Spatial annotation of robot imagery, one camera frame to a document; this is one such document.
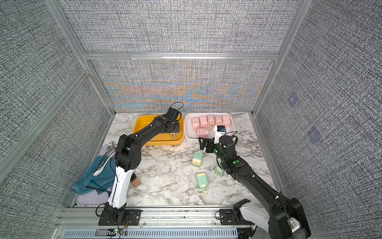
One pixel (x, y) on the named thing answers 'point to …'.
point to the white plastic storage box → (190, 134)
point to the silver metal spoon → (110, 147)
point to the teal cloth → (102, 182)
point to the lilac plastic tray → (94, 198)
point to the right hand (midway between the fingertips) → (206, 134)
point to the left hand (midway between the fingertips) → (177, 126)
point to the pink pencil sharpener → (226, 121)
